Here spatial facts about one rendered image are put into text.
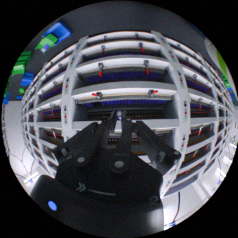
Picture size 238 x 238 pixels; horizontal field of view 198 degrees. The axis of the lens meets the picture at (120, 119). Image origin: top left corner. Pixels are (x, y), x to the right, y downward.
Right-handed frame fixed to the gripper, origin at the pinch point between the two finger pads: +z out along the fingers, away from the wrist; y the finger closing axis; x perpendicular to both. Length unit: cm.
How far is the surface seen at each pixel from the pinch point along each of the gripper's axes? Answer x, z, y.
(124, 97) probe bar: 4.1, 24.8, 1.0
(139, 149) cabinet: -34.5, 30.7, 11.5
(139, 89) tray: 8.1, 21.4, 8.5
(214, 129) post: -20, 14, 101
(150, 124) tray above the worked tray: -8.3, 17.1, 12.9
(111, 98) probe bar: 3.8, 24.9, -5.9
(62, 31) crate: 80, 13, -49
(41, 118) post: -6, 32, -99
